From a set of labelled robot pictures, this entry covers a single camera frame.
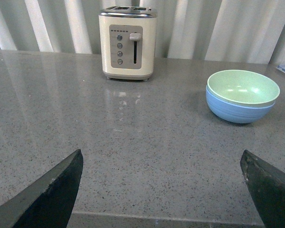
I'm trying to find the cream two-slot toaster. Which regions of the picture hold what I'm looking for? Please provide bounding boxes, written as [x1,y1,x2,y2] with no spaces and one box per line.
[99,6,157,81]

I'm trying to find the blue bowl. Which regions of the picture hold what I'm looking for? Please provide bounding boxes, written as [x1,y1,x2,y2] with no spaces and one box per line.
[206,86,275,124]

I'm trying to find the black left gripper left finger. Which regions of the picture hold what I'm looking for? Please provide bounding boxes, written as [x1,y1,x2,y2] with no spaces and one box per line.
[0,149,83,228]

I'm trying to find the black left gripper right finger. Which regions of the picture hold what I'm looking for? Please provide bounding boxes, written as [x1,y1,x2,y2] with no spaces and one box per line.
[240,150,285,228]

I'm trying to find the white curtain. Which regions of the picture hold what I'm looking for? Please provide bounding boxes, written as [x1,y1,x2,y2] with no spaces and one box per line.
[0,0,285,64]

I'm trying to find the green bowl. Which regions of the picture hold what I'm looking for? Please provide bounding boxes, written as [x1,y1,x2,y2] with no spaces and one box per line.
[207,69,280,107]

